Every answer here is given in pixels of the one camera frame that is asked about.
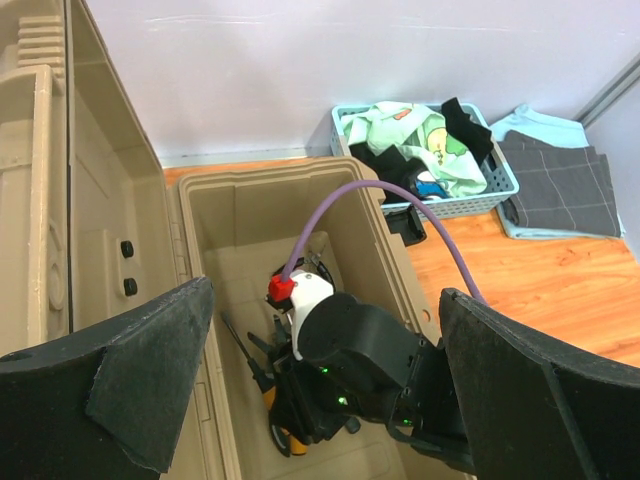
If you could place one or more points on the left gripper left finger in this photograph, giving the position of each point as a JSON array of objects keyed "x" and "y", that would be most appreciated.
[{"x": 108, "y": 401}]

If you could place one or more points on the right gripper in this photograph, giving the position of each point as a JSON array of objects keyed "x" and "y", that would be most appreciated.
[{"x": 355, "y": 361}]

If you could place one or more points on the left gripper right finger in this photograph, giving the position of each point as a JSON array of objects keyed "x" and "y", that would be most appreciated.
[{"x": 533, "y": 406}]

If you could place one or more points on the orange handled screwdriver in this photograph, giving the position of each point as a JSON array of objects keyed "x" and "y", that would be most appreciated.
[
  {"x": 296, "y": 448},
  {"x": 250, "y": 360}
]

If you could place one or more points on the black grey handled pliers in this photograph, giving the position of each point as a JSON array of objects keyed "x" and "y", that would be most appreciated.
[{"x": 278, "y": 435}]

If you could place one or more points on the tan plastic tool box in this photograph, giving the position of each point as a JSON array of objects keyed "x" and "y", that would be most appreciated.
[{"x": 90, "y": 230}]

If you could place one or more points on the black handled claw hammer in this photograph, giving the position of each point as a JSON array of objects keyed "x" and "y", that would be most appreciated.
[{"x": 352, "y": 425}]

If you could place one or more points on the small black handled pliers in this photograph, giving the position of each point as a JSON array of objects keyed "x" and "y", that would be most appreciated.
[{"x": 313, "y": 262}]

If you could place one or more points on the black cloth in basket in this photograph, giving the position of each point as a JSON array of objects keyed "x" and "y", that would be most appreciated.
[{"x": 465, "y": 130}]

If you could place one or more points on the grey checked folded cloth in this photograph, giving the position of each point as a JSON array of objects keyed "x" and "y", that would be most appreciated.
[{"x": 565, "y": 189}]

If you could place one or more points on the blue plastic basket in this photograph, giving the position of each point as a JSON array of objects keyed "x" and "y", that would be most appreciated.
[{"x": 501, "y": 181}]

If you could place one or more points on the green patterned cloth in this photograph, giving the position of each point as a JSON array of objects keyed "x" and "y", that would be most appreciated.
[{"x": 430, "y": 145}]

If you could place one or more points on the light blue folded cloth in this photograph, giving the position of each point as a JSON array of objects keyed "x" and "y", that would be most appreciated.
[{"x": 552, "y": 130}]

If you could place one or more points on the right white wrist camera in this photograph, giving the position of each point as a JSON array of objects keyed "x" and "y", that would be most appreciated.
[{"x": 305, "y": 291}]

